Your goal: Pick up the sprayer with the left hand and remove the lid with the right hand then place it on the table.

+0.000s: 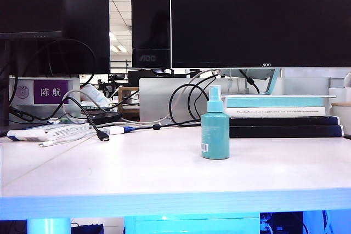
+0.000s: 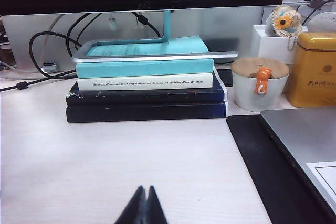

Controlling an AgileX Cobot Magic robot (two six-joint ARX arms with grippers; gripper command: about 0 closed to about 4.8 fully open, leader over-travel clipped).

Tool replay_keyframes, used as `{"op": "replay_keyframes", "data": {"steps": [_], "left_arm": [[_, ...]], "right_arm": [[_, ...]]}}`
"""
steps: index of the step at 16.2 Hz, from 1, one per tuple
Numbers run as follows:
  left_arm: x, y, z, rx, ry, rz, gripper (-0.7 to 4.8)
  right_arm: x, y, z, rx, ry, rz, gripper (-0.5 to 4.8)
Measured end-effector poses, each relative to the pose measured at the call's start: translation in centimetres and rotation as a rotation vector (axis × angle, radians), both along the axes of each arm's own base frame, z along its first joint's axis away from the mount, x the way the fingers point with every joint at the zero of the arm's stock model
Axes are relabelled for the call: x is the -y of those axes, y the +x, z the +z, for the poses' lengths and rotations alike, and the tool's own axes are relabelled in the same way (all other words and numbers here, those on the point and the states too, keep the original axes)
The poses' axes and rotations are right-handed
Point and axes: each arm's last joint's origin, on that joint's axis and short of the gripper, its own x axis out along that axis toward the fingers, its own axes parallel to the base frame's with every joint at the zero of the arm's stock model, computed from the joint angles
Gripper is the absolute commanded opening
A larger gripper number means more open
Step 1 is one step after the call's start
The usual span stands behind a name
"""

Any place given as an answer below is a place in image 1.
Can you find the white book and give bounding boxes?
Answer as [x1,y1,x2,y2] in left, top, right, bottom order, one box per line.
[225,107,327,117]

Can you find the black HDMI cable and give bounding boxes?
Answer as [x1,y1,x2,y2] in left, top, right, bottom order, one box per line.
[65,96,111,143]

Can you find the white tissue pack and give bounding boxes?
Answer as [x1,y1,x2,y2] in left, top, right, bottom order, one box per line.
[80,83,111,106]

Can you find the black bag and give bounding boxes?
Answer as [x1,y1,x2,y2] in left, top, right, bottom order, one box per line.
[70,222,105,234]

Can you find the white desk partition panel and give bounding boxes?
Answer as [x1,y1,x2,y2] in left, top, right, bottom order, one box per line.
[9,76,81,123]

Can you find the white blue paper box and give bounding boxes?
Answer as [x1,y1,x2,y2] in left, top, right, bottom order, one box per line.
[6,123,90,142]

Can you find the black cables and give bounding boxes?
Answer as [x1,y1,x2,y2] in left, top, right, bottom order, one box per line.
[138,77,230,123]

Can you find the narrow black AOC monitor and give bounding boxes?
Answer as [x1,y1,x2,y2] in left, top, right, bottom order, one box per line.
[131,0,172,69]

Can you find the black office chair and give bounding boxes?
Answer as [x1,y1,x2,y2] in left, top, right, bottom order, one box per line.
[97,72,129,99]

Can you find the black monitor power cable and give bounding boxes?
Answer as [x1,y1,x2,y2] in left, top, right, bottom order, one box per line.
[237,69,261,94]

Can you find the black monitor back side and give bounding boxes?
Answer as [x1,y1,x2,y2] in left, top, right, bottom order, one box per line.
[10,0,111,78]

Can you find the teal book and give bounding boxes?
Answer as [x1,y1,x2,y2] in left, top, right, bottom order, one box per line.
[223,97,325,109]

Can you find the round table leg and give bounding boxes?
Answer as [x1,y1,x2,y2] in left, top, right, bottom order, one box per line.
[26,218,71,234]

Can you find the black monitor with button row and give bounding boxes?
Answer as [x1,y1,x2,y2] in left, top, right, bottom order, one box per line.
[0,0,66,136]

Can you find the white adapter cable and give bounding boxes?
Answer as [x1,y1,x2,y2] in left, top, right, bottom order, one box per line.
[38,131,97,147]

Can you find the purple name plate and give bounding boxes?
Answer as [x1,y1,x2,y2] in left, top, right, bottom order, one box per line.
[33,79,69,105]

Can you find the thin black book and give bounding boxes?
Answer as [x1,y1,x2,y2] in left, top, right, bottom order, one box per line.
[229,115,341,127]

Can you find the black looped cable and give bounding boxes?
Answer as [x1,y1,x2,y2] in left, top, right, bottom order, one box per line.
[168,76,220,128]

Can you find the large black AOC monitor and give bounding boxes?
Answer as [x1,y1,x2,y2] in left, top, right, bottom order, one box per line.
[170,0,351,69]

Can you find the long black arching cable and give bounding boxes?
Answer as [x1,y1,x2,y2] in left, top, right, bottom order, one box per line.
[8,38,97,122]

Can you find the teal spray bottle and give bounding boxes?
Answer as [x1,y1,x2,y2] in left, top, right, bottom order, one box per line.
[201,85,230,161]

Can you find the silver teal monitor stand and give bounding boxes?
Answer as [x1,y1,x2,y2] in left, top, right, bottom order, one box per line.
[219,68,337,99]

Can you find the brown wooden box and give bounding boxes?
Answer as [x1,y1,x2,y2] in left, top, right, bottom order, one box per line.
[117,85,140,122]

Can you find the black flat dock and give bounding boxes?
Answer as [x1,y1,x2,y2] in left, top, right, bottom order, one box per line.
[81,110,123,125]

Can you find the white cup wooden lid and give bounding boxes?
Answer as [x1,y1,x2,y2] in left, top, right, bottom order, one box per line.
[331,102,351,136]

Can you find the transparent plastic sprayer lid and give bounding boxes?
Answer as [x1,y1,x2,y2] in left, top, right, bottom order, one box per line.
[208,84,222,102]

